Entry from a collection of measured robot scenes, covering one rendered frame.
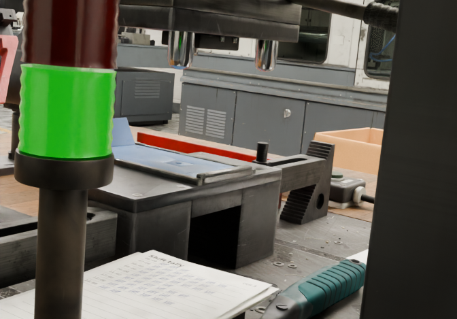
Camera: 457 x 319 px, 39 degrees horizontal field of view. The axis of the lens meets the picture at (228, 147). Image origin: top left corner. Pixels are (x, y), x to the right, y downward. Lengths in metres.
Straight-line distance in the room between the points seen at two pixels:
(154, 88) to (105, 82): 7.58
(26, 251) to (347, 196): 0.53
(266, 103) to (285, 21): 5.41
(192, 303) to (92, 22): 0.19
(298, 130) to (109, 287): 5.43
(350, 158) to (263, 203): 2.30
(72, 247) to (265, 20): 0.34
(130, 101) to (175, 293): 7.23
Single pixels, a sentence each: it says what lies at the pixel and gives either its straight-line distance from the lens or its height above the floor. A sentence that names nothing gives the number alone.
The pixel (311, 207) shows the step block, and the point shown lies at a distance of 0.77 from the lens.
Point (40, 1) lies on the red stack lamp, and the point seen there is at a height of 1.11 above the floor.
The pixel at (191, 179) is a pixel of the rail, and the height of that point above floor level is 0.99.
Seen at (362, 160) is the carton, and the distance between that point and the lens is 2.86.
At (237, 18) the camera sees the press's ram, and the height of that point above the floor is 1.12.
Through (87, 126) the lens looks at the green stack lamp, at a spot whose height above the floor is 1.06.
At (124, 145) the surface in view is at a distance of 0.65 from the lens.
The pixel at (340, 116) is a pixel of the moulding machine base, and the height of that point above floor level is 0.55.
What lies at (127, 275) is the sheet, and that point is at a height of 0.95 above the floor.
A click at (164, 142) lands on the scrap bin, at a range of 0.92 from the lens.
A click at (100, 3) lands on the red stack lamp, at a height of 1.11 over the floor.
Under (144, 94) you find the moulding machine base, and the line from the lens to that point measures 7.75.
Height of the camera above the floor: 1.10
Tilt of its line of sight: 9 degrees down
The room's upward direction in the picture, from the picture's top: 5 degrees clockwise
